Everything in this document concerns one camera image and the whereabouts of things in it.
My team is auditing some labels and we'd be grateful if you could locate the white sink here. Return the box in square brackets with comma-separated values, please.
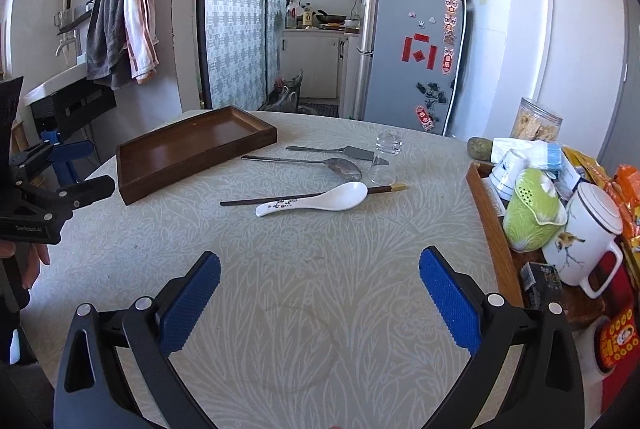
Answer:
[23, 54, 87, 106]

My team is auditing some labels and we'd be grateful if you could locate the white blue cup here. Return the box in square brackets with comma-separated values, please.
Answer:
[489, 149, 529, 202]

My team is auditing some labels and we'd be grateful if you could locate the grey towel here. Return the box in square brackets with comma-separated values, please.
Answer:
[86, 0, 131, 90]

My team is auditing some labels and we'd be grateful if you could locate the white teapot with bird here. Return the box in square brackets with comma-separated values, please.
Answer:
[542, 182, 624, 299]

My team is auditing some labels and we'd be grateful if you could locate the clear jar with snacks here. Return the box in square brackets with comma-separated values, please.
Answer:
[510, 98, 563, 142]

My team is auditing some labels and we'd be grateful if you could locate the orange snack bag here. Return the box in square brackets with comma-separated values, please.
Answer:
[613, 165, 640, 253]

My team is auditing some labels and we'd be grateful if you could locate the red round tin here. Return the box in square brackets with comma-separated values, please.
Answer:
[579, 305, 639, 386]

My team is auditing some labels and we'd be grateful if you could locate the dark wooden tray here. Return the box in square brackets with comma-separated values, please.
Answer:
[116, 106, 278, 205]

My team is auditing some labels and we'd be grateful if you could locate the white kitchen cabinet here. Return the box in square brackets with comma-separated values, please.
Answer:
[280, 28, 360, 101]

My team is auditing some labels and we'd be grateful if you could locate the silver refrigerator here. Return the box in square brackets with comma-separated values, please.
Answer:
[354, 0, 466, 136]

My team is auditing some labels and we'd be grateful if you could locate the left hand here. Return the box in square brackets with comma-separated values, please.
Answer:
[0, 241, 50, 290]

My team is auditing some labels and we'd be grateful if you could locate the clear glass cup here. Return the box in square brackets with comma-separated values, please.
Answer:
[368, 129, 402, 186]

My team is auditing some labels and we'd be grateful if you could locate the white tissue pack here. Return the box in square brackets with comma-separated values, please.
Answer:
[490, 138, 563, 171]

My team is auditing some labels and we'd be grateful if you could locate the metal spoon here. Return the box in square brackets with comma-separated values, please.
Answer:
[241, 155, 362, 182]

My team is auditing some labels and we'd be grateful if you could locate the metal cake server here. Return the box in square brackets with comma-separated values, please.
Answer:
[285, 145, 390, 165]

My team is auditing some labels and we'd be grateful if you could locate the white ceramic spoon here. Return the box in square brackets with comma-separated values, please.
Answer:
[255, 182, 368, 218]

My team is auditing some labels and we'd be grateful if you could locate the dark brown chopstick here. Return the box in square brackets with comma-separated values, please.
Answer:
[219, 182, 409, 207]

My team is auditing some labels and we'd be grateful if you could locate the brown stone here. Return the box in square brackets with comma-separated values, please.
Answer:
[466, 137, 492, 162]

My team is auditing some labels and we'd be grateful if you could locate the light wooden tray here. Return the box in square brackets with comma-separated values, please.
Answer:
[466, 162, 605, 331]

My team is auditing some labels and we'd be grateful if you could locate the pink striped towel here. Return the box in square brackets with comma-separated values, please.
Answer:
[122, 0, 160, 84]

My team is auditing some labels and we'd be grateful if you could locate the green cabbage-shaped pot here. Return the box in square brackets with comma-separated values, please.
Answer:
[502, 168, 567, 253]

